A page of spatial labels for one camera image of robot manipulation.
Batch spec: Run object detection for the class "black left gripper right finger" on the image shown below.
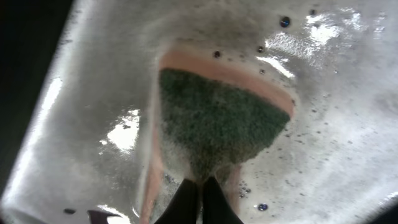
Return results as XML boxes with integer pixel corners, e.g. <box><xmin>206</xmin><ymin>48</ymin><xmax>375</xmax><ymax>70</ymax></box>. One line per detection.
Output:
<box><xmin>202</xmin><ymin>177</ymin><xmax>243</xmax><ymax>224</ymax></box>

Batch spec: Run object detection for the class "pink green sponge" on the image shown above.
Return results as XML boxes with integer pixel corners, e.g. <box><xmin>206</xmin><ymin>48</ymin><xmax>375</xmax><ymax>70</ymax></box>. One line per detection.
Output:
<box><xmin>140</xmin><ymin>49</ymin><xmax>295</xmax><ymax>223</ymax></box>

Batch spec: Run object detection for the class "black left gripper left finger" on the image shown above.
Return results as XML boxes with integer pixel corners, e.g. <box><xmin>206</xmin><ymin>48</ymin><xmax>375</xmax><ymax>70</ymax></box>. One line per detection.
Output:
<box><xmin>155</xmin><ymin>179</ymin><xmax>198</xmax><ymax>224</ymax></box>

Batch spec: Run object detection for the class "black soapy water tray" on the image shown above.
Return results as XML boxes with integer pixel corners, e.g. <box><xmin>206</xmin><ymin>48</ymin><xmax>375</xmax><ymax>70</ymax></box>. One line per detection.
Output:
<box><xmin>1</xmin><ymin>1</ymin><xmax>397</xmax><ymax>223</ymax></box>

